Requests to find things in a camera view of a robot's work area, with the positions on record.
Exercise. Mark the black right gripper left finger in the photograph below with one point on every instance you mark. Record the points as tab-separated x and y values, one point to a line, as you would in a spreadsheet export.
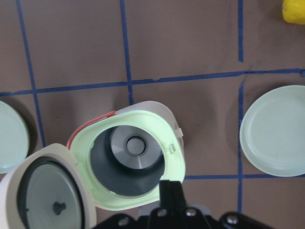
161	217

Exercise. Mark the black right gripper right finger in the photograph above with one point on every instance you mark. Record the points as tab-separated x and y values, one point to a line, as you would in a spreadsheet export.
187	216

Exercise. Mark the white and green rice cooker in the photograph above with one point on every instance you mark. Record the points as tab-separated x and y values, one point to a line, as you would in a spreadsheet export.
114	162

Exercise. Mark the light green plate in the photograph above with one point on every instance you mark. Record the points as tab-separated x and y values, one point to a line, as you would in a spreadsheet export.
14	138
272	132

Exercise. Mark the yellow lemon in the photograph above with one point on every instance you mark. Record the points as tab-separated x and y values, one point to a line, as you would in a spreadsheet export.
293	11

